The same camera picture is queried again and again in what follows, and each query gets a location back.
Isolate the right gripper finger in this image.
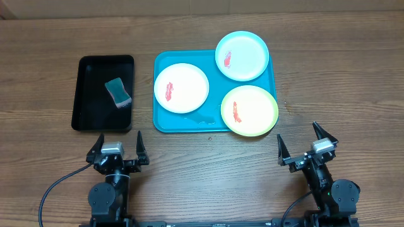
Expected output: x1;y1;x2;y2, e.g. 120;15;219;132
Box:
277;134;290;166
312;121;338;146

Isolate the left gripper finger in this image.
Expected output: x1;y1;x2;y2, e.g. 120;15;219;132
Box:
86;134;104;163
136;131;150;165

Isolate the yellow green plate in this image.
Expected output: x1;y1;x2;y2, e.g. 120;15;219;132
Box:
220;85;278;137

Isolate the green pink sponge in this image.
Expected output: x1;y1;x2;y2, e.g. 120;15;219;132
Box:
105;78;132;108

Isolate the white plate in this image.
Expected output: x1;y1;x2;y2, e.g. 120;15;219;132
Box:
154;63;210;114

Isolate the light blue plate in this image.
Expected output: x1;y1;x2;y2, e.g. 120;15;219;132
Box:
215;31;270;81

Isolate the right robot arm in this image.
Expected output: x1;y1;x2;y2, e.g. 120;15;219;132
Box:
277;122;360;227

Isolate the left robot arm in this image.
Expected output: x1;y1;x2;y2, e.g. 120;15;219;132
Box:
86;132;150;227

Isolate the black rectangular tray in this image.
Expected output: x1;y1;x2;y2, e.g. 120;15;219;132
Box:
71;55;135;132

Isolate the teal plastic tray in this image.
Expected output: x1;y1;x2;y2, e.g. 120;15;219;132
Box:
153;50;276;133

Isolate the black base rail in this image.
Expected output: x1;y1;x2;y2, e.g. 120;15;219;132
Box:
78;216;360;227

